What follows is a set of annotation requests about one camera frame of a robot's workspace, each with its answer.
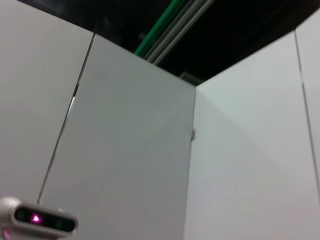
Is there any grey ceiling fixture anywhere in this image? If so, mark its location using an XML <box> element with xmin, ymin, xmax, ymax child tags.
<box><xmin>179</xmin><ymin>71</ymin><xmax>202</xmax><ymax>85</ymax></box>

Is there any grey ceiling pipe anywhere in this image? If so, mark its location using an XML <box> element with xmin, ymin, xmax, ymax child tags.
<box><xmin>152</xmin><ymin>0</ymin><xmax>216</xmax><ymax>65</ymax></box>
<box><xmin>144</xmin><ymin>0</ymin><xmax>208</xmax><ymax>61</ymax></box>

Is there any green ceiling pipe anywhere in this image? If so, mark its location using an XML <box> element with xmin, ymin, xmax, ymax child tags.
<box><xmin>133</xmin><ymin>0</ymin><xmax>188</xmax><ymax>57</ymax></box>

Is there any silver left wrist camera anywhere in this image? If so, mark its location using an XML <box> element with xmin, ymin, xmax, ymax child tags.
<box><xmin>0</xmin><ymin>196</ymin><xmax>79</xmax><ymax>239</ymax></box>

